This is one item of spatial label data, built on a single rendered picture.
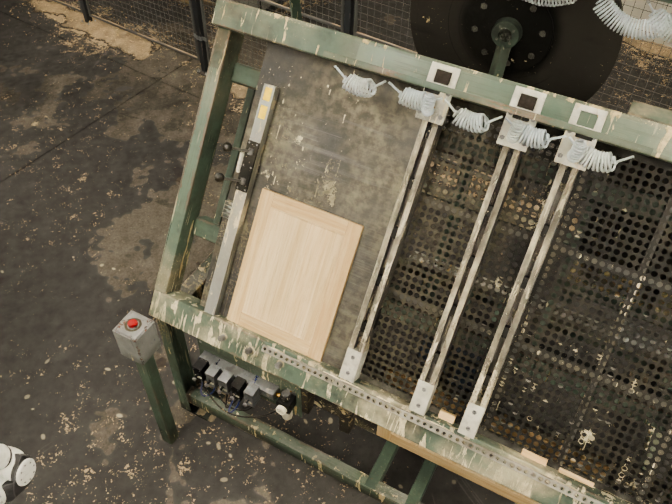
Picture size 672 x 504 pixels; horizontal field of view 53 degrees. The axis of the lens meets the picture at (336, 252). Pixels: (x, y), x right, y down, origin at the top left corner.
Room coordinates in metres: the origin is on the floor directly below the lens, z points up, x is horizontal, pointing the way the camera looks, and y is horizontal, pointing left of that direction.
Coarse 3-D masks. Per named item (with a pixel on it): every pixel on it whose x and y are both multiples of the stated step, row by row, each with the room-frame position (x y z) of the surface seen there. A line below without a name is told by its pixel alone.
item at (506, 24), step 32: (416, 0) 2.49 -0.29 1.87; (448, 0) 2.44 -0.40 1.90; (480, 0) 2.37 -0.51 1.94; (512, 0) 2.32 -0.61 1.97; (544, 0) 2.28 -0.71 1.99; (416, 32) 2.49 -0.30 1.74; (448, 32) 2.43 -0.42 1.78; (480, 32) 2.36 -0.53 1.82; (512, 32) 2.27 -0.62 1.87; (544, 32) 2.25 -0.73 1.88; (576, 32) 2.21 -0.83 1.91; (608, 32) 2.17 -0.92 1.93; (480, 64) 2.36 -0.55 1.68; (512, 64) 2.30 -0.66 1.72; (544, 64) 2.25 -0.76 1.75; (576, 64) 2.20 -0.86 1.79; (608, 64) 2.15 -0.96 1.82; (576, 96) 2.18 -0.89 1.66
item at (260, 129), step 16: (272, 96) 2.15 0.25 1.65; (272, 112) 2.14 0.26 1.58; (256, 128) 2.10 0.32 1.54; (256, 160) 2.03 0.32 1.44; (240, 192) 1.96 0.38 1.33; (240, 208) 1.92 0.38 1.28; (240, 224) 1.90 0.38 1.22; (224, 240) 1.86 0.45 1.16; (224, 256) 1.82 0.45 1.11; (224, 272) 1.78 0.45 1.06; (224, 288) 1.76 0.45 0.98; (208, 304) 1.72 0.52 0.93
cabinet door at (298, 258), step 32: (256, 224) 1.88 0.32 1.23; (288, 224) 1.85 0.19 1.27; (320, 224) 1.82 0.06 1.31; (352, 224) 1.78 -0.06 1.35; (256, 256) 1.80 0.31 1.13; (288, 256) 1.77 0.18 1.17; (320, 256) 1.74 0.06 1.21; (352, 256) 1.71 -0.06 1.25; (256, 288) 1.73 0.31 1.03; (288, 288) 1.69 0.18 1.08; (320, 288) 1.66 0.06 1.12; (256, 320) 1.64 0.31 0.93; (288, 320) 1.61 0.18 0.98; (320, 320) 1.58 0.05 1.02; (320, 352) 1.50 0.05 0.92
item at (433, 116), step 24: (432, 72) 1.96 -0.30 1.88; (456, 72) 1.94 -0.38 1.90; (432, 96) 1.83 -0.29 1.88; (432, 120) 1.86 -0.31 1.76; (432, 144) 1.85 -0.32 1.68; (408, 168) 1.81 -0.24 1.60; (408, 192) 1.79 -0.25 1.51; (408, 216) 1.71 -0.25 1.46; (384, 240) 1.68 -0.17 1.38; (384, 264) 1.65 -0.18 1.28; (384, 288) 1.57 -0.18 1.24; (360, 312) 1.53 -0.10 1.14; (360, 336) 1.50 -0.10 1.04; (360, 360) 1.42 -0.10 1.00
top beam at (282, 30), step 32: (224, 0) 2.37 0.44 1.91; (256, 32) 2.26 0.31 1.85; (288, 32) 2.22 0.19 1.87; (320, 32) 2.18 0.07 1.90; (384, 64) 2.04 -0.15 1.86; (416, 64) 2.00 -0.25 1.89; (448, 64) 1.97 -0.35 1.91; (480, 96) 1.87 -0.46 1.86; (608, 128) 1.70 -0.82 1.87; (640, 128) 1.67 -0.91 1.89
